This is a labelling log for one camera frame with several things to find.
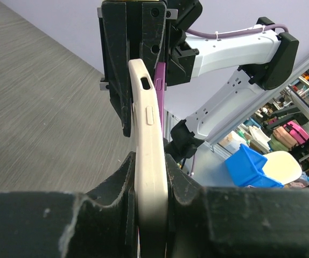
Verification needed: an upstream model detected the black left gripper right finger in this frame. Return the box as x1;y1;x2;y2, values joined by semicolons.
165;155;309;257

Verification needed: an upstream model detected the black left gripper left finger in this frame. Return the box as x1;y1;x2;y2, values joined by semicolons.
0;152;138;257

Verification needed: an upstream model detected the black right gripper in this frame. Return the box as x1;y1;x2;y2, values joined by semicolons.
97;1;202;137

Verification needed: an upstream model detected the purple bare phone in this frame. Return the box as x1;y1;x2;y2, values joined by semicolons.
153;62;166;134

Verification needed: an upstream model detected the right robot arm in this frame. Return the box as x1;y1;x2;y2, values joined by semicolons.
97;1;299;161

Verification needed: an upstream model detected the blue plastic bin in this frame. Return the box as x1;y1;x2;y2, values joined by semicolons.
225;144;284;188

